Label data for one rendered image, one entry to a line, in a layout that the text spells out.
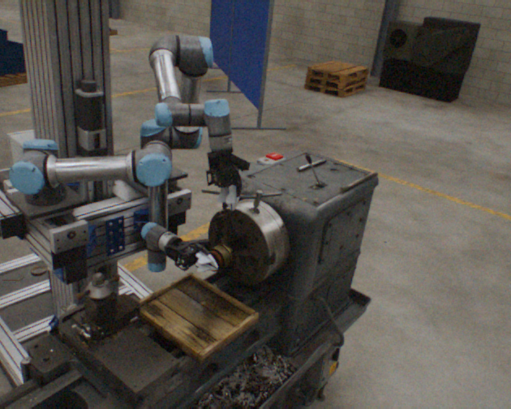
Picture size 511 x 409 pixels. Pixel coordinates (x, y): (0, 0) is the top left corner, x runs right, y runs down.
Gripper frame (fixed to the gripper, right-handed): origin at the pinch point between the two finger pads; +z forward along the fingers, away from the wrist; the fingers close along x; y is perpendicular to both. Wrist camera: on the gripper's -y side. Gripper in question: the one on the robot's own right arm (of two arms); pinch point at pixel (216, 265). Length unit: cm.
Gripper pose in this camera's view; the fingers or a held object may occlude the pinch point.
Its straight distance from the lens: 168.9
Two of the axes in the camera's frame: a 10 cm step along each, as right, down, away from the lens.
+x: 1.0, -8.9, -4.5
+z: 7.7, 3.5, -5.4
